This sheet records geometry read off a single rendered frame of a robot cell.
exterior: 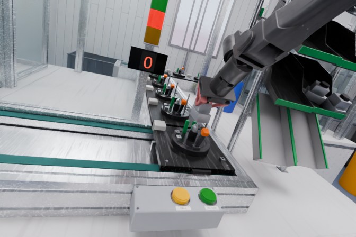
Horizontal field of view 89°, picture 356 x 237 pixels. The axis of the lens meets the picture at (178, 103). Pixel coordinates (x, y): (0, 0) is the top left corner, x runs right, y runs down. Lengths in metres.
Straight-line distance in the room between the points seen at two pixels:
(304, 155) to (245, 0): 3.74
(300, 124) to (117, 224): 0.74
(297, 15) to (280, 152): 0.51
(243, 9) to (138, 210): 4.11
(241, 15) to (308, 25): 3.89
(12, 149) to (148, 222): 0.41
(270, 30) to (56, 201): 0.55
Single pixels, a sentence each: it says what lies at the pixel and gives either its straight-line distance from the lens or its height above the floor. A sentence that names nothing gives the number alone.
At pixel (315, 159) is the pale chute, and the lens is 0.89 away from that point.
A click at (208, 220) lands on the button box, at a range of 0.50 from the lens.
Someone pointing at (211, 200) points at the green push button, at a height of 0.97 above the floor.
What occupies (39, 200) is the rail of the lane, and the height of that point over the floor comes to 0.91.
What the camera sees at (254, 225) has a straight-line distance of 0.67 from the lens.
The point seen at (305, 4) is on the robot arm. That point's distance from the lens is 0.37.
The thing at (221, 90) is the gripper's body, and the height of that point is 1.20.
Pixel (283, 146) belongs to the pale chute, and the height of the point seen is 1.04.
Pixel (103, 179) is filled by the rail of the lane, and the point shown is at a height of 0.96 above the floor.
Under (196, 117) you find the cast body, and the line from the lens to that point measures 0.56.
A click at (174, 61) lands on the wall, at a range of 3.95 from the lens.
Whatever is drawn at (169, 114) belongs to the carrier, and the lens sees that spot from 0.80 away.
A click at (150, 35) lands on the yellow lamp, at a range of 0.61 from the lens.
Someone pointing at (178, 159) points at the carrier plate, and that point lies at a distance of 0.56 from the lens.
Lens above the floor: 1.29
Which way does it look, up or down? 18 degrees down
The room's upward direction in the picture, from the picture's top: 16 degrees clockwise
